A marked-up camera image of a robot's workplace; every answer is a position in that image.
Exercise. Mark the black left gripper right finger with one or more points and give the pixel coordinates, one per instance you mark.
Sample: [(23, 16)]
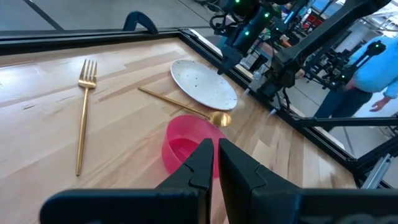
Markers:
[(264, 199)]

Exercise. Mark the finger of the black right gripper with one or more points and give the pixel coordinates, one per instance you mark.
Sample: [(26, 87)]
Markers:
[(231, 59)]

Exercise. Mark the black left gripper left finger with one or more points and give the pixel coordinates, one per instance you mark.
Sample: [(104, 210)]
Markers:
[(186, 199)]

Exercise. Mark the speckled white plate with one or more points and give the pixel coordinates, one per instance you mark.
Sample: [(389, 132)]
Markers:
[(202, 84)]

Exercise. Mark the pink plastic bowl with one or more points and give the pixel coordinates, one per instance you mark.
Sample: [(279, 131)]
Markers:
[(180, 130)]

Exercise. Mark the gold fork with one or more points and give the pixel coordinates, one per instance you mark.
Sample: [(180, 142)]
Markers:
[(87, 82)]

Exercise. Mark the black background robot arm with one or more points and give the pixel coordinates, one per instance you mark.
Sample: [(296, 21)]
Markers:
[(373, 49)]

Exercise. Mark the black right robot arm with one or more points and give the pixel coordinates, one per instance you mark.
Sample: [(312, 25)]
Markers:
[(320, 34)]

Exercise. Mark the silver aluminium strut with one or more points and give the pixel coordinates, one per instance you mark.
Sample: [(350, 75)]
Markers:
[(377, 171)]

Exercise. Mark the person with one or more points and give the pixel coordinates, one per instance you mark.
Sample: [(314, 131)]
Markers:
[(379, 68)]

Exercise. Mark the person's hand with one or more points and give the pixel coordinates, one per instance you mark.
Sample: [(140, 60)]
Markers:
[(379, 105)]

